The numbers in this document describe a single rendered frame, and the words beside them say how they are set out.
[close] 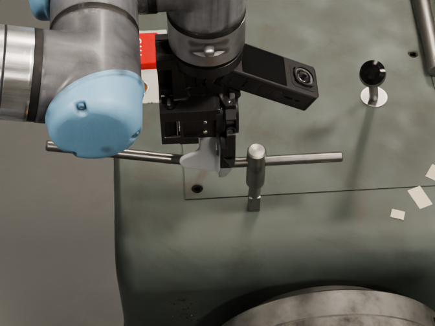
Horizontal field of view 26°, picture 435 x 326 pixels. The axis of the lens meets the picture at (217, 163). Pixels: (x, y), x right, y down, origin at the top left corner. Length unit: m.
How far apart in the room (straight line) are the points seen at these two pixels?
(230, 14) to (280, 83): 0.13
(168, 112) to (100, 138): 0.22
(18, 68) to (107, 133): 0.08
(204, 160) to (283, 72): 0.14
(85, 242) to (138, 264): 1.49
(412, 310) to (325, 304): 0.11
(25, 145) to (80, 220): 0.32
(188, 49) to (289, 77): 0.13
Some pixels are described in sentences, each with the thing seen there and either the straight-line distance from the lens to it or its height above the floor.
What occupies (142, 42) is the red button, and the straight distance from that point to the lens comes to 1.32.
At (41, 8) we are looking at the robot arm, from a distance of 0.84.
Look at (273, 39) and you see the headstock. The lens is 1.34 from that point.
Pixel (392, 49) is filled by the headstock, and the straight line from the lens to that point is 1.35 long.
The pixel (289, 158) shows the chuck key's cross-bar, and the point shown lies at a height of 1.35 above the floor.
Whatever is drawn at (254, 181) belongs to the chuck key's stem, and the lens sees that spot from 1.10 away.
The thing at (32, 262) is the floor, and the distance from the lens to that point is 2.62.
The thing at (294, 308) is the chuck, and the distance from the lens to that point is 1.12.
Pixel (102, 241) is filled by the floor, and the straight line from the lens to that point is 2.62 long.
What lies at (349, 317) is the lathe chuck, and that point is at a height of 1.24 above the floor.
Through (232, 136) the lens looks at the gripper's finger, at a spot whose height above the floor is 1.45.
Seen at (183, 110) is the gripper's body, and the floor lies 1.49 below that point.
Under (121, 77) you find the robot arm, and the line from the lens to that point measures 0.73.
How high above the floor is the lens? 2.22
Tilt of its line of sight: 54 degrees down
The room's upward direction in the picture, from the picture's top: straight up
